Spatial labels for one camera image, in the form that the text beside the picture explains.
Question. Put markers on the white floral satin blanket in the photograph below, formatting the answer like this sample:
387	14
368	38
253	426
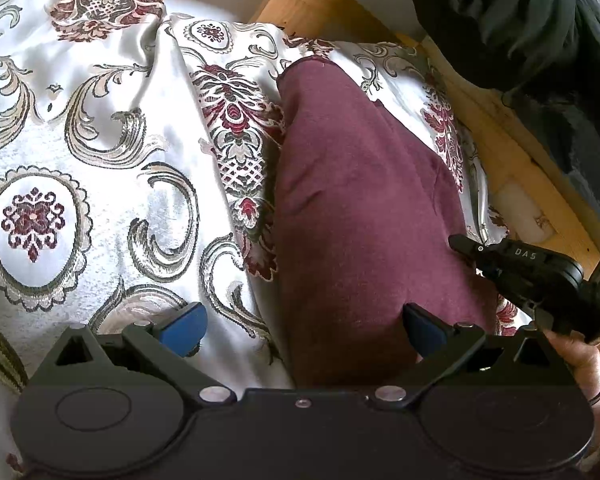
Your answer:
120	160

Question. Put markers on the black jacket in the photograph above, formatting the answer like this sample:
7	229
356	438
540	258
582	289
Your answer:
520	25

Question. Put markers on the wooden bed frame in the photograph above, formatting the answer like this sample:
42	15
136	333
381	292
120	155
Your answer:
520	160

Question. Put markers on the maroon small garment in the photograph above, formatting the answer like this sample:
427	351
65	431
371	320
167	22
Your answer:
365	210

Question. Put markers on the person's right hand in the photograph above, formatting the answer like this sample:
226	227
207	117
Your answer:
577	365

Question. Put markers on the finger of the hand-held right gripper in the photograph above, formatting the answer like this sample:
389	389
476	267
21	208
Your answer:
466	247

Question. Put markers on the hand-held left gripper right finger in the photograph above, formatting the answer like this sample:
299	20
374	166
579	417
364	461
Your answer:
422	334

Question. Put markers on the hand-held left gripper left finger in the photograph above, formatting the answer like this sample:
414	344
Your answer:
185	327

